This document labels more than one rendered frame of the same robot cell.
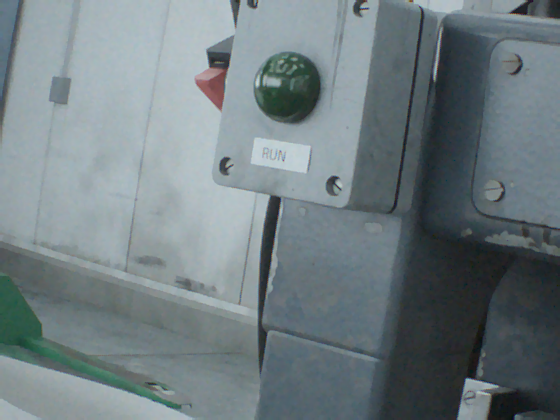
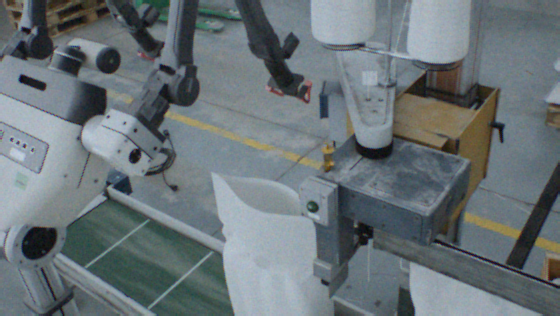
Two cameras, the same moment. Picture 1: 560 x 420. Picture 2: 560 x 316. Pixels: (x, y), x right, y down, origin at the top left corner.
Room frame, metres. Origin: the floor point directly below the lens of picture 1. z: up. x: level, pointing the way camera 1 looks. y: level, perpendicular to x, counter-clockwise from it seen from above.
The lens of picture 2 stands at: (-0.45, 0.08, 2.07)
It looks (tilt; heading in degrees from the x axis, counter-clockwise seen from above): 33 degrees down; 359
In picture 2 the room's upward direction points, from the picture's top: 5 degrees counter-clockwise
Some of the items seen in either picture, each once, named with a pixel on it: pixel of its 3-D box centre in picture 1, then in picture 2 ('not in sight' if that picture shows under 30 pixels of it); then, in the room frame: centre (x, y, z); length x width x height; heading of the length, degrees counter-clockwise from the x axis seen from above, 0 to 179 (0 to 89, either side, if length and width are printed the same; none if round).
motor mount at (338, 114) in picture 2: not in sight; (372, 125); (0.93, -0.21, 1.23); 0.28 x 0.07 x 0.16; 51
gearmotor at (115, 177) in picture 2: not in sight; (103, 180); (2.07, 1.05, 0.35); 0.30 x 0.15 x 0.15; 51
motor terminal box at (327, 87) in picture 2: not in sight; (332, 103); (1.07, -0.11, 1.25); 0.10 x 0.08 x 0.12; 166
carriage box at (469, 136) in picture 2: not in sight; (434, 147); (0.87, -0.38, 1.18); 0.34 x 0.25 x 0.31; 141
